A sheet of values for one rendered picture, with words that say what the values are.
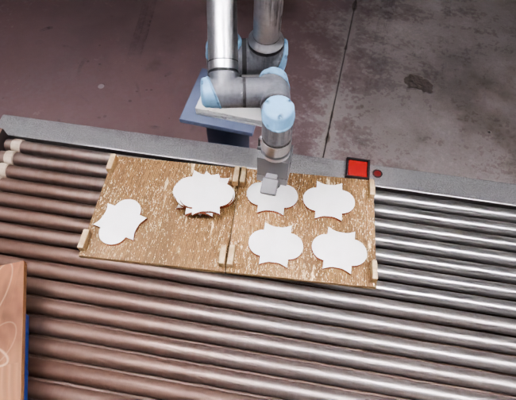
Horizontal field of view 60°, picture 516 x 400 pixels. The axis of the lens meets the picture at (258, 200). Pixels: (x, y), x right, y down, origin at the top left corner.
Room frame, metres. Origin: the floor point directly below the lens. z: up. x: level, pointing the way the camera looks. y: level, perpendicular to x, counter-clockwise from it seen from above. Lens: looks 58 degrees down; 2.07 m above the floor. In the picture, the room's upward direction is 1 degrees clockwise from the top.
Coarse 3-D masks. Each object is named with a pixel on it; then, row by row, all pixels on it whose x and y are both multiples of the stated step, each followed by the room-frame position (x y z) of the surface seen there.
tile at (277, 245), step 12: (264, 228) 0.60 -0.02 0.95; (276, 228) 0.60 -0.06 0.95; (288, 228) 0.60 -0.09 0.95; (252, 240) 0.56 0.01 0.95; (264, 240) 0.56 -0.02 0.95; (276, 240) 0.56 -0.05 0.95; (288, 240) 0.56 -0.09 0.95; (300, 240) 0.56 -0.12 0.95; (252, 252) 0.52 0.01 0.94; (264, 252) 0.52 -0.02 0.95; (276, 252) 0.52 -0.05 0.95; (288, 252) 0.52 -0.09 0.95; (300, 252) 0.52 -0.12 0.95
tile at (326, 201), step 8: (320, 184) 0.75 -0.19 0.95; (312, 192) 0.72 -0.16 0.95; (320, 192) 0.72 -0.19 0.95; (328, 192) 0.73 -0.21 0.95; (336, 192) 0.73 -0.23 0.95; (344, 192) 0.73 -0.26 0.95; (304, 200) 0.70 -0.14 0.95; (312, 200) 0.70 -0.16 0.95; (320, 200) 0.70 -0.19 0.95; (328, 200) 0.70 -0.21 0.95; (336, 200) 0.70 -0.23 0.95; (344, 200) 0.70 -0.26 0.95; (352, 200) 0.70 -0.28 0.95; (312, 208) 0.67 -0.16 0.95; (320, 208) 0.67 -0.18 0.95; (328, 208) 0.67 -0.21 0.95; (336, 208) 0.67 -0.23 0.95; (344, 208) 0.67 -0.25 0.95; (352, 208) 0.67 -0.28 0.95; (320, 216) 0.64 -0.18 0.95; (328, 216) 0.64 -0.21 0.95; (336, 216) 0.64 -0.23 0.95
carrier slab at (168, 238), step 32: (128, 160) 0.84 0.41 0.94; (160, 160) 0.84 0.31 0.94; (128, 192) 0.72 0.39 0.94; (160, 192) 0.72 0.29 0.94; (160, 224) 0.61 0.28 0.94; (192, 224) 0.61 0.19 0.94; (224, 224) 0.62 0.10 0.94; (96, 256) 0.50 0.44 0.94; (128, 256) 0.51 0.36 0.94; (160, 256) 0.51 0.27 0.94; (192, 256) 0.51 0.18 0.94
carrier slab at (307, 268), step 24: (240, 192) 0.73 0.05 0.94; (360, 192) 0.74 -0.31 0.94; (240, 216) 0.64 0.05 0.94; (264, 216) 0.64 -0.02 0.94; (288, 216) 0.65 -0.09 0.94; (312, 216) 0.65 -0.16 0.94; (360, 216) 0.65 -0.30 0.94; (240, 240) 0.56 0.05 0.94; (312, 240) 0.57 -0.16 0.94; (360, 240) 0.57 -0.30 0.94; (240, 264) 0.49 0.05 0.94; (264, 264) 0.49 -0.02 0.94; (288, 264) 0.49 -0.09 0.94; (312, 264) 0.49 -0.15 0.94
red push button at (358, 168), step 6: (348, 162) 0.85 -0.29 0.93; (354, 162) 0.85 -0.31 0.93; (360, 162) 0.85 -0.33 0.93; (366, 162) 0.86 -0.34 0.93; (348, 168) 0.83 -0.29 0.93; (354, 168) 0.83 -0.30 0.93; (360, 168) 0.83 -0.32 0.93; (366, 168) 0.83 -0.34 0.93; (348, 174) 0.81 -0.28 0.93; (354, 174) 0.81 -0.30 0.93; (360, 174) 0.81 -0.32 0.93; (366, 174) 0.81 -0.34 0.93
